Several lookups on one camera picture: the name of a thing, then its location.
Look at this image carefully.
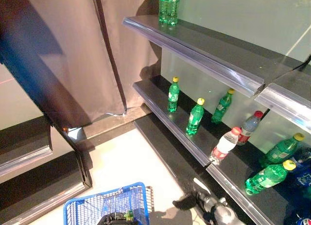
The black shelf base plinth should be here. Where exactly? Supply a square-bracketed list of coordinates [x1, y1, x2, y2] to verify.
[133, 113, 258, 225]

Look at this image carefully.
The dark left robot hand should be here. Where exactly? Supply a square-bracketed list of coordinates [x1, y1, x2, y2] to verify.
[96, 209, 144, 225]

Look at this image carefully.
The black shelf board clear edge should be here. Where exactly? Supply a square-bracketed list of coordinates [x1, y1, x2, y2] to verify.
[132, 75, 263, 167]
[254, 64, 311, 135]
[206, 144, 311, 225]
[122, 15, 311, 98]

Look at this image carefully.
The blue plastic shopping basket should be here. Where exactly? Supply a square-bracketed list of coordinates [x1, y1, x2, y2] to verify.
[63, 182, 154, 225]

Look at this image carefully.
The dark side shelf unit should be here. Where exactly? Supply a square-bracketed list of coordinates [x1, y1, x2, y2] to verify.
[0, 0, 93, 225]

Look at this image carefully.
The dark right robot hand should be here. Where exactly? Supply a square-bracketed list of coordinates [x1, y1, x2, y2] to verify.
[172, 190, 215, 215]

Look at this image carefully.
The blue label cola bottle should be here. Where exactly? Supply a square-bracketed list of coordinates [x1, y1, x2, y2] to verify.
[294, 209, 311, 225]
[288, 147, 311, 201]

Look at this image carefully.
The dark cola bottle red cap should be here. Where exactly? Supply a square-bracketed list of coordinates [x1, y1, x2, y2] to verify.
[237, 110, 264, 146]

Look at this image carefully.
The clear water bottle red cap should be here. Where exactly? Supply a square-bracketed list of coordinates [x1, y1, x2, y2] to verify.
[209, 126, 242, 164]

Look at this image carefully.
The black cable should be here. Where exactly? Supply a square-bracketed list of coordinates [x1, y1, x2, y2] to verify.
[291, 54, 311, 72]

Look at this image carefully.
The grey fabric curtain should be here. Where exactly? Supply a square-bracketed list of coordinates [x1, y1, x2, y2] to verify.
[23, 0, 163, 128]

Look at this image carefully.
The green soda bottle yellow cap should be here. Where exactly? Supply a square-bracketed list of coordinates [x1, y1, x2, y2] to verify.
[185, 98, 206, 136]
[244, 159, 297, 196]
[167, 76, 180, 113]
[258, 132, 305, 168]
[211, 88, 236, 124]

